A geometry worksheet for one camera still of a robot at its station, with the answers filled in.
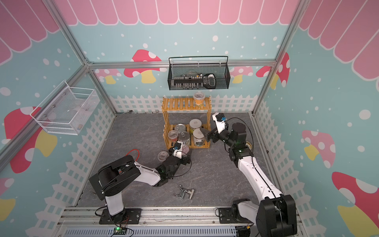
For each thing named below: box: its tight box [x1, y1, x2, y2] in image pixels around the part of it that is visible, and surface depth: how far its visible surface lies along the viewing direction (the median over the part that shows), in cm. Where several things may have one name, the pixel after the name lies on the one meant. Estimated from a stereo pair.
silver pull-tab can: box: [175, 123, 187, 135], surface depth 103 cm
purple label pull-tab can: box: [178, 130, 191, 146], surface depth 96 cm
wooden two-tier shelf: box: [161, 95, 212, 150], surface depth 96 cm
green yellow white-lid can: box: [189, 118, 202, 136], surface depth 101 cm
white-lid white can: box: [192, 127, 206, 147], surface depth 96 cm
